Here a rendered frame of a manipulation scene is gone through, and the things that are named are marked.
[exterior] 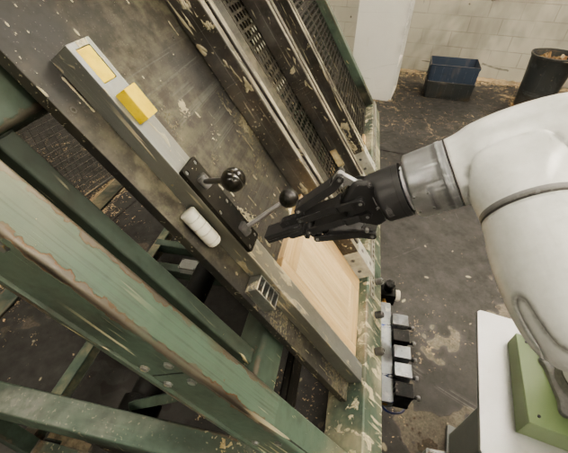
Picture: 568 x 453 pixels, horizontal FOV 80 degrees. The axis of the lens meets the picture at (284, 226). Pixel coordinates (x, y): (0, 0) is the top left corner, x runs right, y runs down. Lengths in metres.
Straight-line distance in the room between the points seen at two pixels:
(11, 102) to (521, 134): 0.62
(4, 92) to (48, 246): 0.24
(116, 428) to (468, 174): 1.06
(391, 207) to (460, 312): 2.01
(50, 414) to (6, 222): 0.91
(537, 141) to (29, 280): 0.57
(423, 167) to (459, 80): 4.87
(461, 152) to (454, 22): 5.77
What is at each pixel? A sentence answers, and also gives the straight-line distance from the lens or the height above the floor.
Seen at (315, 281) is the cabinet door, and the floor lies 1.11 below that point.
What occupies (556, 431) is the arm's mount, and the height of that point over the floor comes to 0.83.
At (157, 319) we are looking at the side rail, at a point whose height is 1.45.
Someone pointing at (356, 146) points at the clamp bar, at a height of 1.04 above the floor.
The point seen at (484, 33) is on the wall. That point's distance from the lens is 6.24.
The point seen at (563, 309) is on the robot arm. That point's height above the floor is 1.58.
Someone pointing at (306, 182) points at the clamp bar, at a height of 1.27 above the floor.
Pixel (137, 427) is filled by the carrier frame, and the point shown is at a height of 0.79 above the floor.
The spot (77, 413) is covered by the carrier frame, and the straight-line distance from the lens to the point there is 1.24.
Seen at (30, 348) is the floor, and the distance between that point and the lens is 2.53.
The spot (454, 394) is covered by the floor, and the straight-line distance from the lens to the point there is 2.15.
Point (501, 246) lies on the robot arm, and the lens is 0.41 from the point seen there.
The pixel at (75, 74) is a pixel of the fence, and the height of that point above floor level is 1.67.
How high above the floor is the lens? 1.83
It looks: 42 degrees down
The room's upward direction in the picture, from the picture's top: straight up
